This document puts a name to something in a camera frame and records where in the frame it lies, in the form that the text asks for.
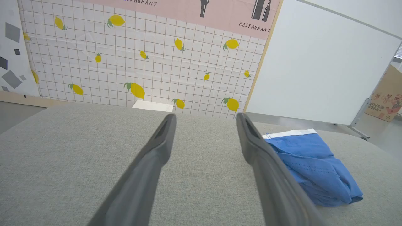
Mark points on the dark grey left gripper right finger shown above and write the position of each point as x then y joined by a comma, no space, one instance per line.
279,191

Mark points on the blue garment with white waistband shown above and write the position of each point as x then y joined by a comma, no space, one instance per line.
317,169

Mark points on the grey metal partition leg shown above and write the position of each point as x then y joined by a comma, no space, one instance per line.
359,121

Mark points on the white grey terrazzo print panel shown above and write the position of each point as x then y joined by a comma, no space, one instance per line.
14,47

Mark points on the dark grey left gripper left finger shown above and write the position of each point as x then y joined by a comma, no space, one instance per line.
138,182

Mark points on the brown cardboard box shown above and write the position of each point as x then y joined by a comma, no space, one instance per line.
388,100

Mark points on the white partition board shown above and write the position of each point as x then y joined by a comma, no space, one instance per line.
314,62

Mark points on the small white box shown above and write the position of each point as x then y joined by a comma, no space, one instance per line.
153,106

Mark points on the lemon print backdrop panel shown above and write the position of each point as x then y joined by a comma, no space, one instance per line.
157,62

